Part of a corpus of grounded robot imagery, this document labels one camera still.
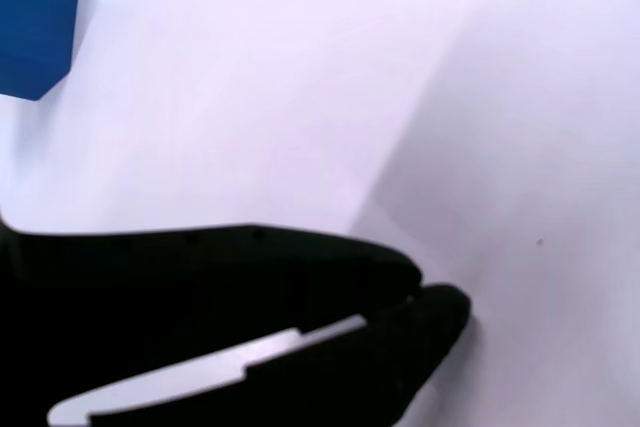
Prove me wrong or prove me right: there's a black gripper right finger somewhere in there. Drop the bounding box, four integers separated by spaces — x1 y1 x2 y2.
88 283 473 427

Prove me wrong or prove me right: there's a blue cube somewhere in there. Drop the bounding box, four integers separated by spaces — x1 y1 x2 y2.
0 0 80 102

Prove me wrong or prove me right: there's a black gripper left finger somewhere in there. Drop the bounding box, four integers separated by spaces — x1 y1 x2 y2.
0 220 424 427

